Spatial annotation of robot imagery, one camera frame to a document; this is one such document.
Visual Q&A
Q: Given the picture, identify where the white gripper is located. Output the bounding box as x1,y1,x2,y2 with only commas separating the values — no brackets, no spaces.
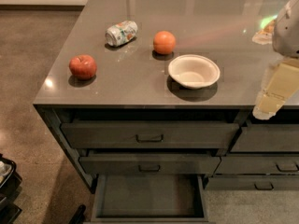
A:
252,0,299,120

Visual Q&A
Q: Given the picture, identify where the orange fruit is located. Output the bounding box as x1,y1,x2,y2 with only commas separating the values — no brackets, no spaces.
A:
153,31,176,55

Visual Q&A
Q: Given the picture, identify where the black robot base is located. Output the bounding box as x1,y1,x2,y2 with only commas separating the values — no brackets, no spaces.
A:
0,155,22,224

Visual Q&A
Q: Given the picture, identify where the grey top right drawer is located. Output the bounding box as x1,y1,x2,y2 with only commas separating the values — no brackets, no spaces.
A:
231,121,299,152

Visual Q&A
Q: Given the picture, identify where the grey middle right drawer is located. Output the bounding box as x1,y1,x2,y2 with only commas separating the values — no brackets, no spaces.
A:
216,156,299,175

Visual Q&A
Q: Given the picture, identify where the grey top left drawer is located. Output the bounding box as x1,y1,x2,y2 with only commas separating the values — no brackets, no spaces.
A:
61,121,239,148

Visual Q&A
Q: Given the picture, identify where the open grey bottom drawer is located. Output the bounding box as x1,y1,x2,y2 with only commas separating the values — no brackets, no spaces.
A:
91,175,208,224

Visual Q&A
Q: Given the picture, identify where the grey middle left drawer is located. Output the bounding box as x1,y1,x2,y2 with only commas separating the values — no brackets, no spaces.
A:
78,153,221,175

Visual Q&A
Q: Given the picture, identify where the white paper bowl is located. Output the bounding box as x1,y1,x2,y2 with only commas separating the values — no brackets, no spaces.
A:
168,54,221,90

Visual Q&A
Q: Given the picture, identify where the grey cabinet counter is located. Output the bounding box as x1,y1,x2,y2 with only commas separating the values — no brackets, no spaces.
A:
34,0,298,189

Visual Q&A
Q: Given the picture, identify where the crushed soda can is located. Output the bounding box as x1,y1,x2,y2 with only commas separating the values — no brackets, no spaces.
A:
105,21,138,47

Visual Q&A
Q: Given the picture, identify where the red apple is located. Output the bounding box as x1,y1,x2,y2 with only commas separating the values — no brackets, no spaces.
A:
69,55,97,80

